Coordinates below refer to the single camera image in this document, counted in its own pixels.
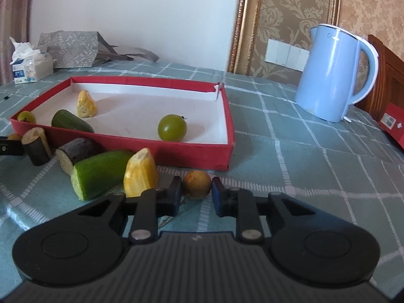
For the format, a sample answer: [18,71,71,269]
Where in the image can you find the hollowed dark sugarcane piece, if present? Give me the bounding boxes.
[21,127,52,166]

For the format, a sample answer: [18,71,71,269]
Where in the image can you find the dark green cucumber piece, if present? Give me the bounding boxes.
[51,110,94,133]

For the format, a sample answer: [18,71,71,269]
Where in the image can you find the brown longan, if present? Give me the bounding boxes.
[182,170,212,200]

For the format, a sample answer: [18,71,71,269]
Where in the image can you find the small longan at left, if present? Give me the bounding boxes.
[7,133,22,141]

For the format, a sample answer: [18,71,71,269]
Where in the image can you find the green tomato at box corner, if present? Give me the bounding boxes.
[17,111,36,124]

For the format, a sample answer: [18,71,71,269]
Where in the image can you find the light green cucumber piece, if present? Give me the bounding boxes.
[70,150,134,201]

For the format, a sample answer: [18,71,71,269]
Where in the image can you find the tissue pack with cat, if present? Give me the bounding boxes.
[10,37,54,84]

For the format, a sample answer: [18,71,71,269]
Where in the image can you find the yellow fruit wedge in box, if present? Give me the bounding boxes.
[77,90,97,118]

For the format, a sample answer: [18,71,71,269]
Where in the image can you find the green checked table cloth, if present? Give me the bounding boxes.
[1,61,403,298]

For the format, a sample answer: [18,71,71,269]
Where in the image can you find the yellow fruit wedge outside box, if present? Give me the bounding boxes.
[123,148,159,198]

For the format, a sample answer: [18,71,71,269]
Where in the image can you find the grey patterned paper bag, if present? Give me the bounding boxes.
[38,30,160,69]

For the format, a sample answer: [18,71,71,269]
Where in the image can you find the red box at right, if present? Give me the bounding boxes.
[379,103,404,148]

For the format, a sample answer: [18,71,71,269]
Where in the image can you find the green tomato in box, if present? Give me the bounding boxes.
[158,114,188,142]

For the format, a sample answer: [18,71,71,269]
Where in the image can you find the pink patterned curtain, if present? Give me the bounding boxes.
[1,0,31,85]

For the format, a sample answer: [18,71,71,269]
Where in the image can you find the red shallow cardboard box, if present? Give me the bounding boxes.
[21,76,235,171]

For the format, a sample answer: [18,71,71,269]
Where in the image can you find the wooden chair back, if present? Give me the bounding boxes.
[364,34,404,121]

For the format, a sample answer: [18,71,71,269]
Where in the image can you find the light blue electric kettle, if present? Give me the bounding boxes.
[295,23,379,122]

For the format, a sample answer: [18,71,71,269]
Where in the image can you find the white wall switch plate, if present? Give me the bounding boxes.
[264,39,310,72]

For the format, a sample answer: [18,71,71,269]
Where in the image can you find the gold picture frame moulding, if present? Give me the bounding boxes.
[227,0,261,74]

